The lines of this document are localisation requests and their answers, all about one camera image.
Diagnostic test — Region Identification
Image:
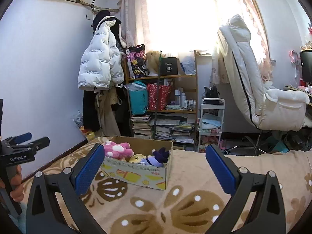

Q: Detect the pink plush bear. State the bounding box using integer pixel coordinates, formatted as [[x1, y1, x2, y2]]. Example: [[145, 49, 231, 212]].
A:
[[103, 141, 134, 161]]

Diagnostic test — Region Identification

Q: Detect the yellow plush toy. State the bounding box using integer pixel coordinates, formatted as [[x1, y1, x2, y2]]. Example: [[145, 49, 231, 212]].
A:
[[129, 154, 146, 164]]

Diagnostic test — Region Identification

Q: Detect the purple haired plush doll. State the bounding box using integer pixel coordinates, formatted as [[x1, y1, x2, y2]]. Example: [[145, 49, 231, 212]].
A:
[[141, 147, 170, 168]]

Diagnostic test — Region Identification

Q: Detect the person's left hand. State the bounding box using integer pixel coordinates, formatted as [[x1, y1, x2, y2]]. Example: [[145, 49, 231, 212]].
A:
[[10, 165, 24, 202]]

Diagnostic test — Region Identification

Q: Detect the beige hanging coat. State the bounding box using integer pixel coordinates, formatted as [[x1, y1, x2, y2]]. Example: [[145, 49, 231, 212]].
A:
[[95, 87, 120, 136]]

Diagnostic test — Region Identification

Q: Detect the white puffer jacket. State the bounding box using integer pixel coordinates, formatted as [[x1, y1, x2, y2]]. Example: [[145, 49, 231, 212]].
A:
[[78, 16, 126, 92]]

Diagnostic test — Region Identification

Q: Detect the stack of books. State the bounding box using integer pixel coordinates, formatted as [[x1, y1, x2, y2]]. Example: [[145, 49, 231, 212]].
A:
[[131, 114, 153, 139]]

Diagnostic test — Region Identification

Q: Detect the teal bag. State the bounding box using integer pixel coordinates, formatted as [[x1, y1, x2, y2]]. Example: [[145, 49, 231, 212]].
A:
[[126, 81, 148, 115]]

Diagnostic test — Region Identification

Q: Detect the cardboard box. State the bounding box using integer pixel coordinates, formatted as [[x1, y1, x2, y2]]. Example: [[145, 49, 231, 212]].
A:
[[101, 136, 173, 190]]

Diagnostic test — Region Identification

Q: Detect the white utility cart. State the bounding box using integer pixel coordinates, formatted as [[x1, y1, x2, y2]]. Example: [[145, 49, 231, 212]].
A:
[[197, 98, 226, 153]]

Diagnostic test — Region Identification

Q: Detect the black cartoon print bag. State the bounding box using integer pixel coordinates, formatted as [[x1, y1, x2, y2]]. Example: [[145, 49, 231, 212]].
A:
[[126, 44, 148, 79]]

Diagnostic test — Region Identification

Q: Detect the red patterned gift bag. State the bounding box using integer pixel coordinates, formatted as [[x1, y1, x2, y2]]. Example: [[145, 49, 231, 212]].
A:
[[147, 83, 172, 111]]

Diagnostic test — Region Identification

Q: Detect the wooden bookshelf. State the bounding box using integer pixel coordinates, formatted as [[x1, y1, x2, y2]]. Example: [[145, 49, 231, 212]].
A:
[[123, 51, 198, 151]]

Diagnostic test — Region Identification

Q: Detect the blonde wig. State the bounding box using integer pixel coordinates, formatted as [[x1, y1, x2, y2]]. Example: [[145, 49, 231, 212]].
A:
[[145, 51, 160, 76]]

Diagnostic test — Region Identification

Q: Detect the black box with 40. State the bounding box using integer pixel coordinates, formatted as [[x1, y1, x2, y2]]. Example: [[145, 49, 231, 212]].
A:
[[160, 57, 178, 75]]

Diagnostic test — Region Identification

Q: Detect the pink small fan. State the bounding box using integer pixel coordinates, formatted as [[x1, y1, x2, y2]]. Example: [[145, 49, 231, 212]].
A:
[[289, 50, 301, 84]]

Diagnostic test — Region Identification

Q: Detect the floral curtain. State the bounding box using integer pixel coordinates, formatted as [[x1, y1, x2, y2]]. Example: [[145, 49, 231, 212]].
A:
[[117, 0, 152, 51]]

